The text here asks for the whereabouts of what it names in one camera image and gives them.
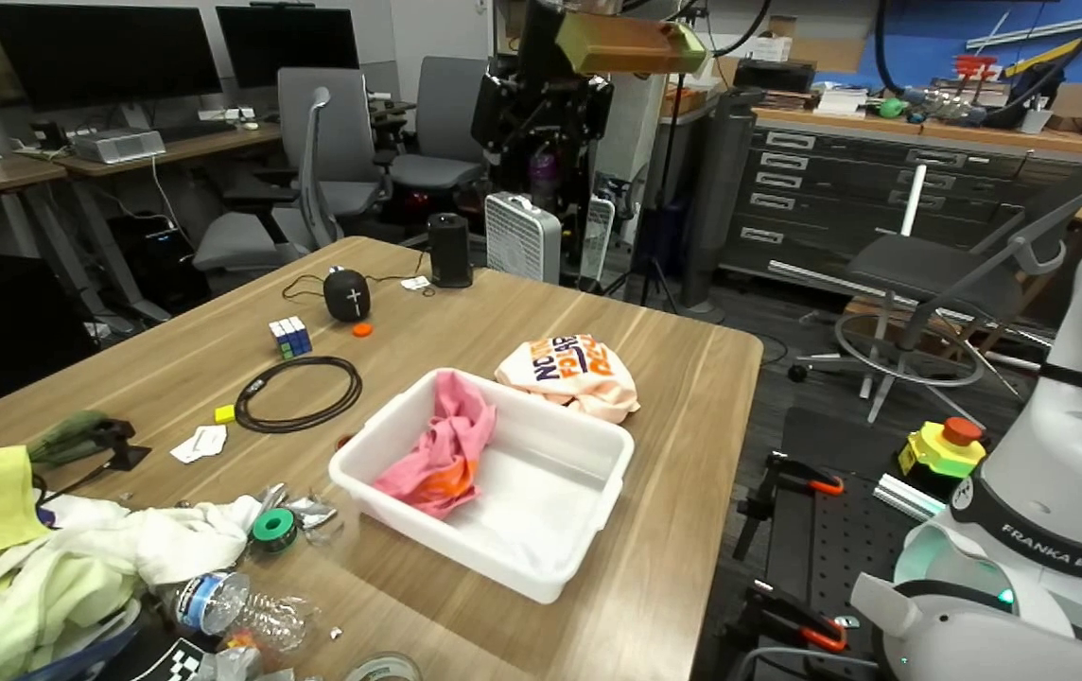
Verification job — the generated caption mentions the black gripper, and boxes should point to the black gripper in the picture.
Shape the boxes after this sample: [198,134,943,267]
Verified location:
[469,72,611,165]

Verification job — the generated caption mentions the pink cloth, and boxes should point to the pink cloth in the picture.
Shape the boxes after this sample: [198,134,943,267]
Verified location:
[374,372,499,520]

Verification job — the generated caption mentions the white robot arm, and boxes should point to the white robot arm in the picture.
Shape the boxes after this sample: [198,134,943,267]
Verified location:
[850,260,1082,681]

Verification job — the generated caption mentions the white box fan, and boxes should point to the white box fan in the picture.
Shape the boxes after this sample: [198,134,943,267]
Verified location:
[485,192,558,282]

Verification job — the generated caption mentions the grey office chair right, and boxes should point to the grey office chair right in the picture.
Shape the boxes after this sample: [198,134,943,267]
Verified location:
[391,55,485,199]

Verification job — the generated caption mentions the grey office chair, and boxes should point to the grey office chair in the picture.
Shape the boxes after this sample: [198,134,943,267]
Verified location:
[193,67,382,277]
[391,55,485,199]

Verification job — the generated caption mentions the black cylinder speaker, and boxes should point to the black cylinder speaker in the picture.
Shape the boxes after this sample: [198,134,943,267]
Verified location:
[429,213,471,286]

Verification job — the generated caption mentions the grey office chair left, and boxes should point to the grey office chair left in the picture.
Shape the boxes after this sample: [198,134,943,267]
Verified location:
[193,67,382,277]

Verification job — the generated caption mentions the black round speaker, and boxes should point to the black round speaker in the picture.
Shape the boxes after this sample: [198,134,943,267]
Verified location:
[320,267,371,325]

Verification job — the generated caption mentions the black monitor right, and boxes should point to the black monitor right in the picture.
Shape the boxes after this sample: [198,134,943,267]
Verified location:
[219,4,359,86]

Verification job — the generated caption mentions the black monitor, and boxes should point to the black monitor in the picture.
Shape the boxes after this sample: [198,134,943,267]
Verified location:
[219,4,359,86]
[0,4,219,107]

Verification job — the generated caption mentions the black drawer cabinet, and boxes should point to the black drawer cabinet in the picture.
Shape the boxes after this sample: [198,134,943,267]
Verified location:
[717,121,1082,277]

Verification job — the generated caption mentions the rubiks cube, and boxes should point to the rubiks cube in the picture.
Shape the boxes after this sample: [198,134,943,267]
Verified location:
[268,318,310,356]

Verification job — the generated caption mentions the white plastic bin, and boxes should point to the white plastic bin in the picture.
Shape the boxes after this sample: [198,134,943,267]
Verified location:
[328,366,635,604]

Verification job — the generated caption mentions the black drafting stool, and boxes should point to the black drafting stool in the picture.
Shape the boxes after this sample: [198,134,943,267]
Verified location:
[764,156,1082,429]

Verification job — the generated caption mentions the black orange clamp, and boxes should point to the black orange clamp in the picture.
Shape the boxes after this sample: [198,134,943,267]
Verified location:
[733,450,849,561]

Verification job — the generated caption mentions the white paper scrap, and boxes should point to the white paper scrap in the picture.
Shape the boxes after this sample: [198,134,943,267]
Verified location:
[169,424,228,467]

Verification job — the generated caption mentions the black monitor left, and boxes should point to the black monitor left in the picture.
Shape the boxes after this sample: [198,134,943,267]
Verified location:
[0,4,219,107]

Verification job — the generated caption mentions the green tape roll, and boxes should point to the green tape roll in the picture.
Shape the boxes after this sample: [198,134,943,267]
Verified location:
[246,507,302,552]

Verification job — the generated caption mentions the red yellow emergency stop button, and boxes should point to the red yellow emergency stop button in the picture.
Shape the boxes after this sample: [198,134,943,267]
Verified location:
[896,415,986,475]

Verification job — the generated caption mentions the green black tool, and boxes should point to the green black tool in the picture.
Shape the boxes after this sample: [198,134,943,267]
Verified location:
[29,414,146,469]

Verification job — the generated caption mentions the wooden desk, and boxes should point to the wooden desk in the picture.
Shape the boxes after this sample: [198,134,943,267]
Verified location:
[0,119,289,206]

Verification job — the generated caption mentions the clear plastic water bottle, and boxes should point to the clear plastic water bottle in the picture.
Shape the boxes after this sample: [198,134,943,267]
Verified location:
[169,570,248,636]

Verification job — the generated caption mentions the white crumpled cloth pile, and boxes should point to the white crumpled cloth pile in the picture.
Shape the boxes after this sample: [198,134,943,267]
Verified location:
[0,494,262,681]

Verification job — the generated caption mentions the black coiled cable ring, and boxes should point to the black coiled cable ring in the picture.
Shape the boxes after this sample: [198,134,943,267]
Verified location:
[229,352,366,434]

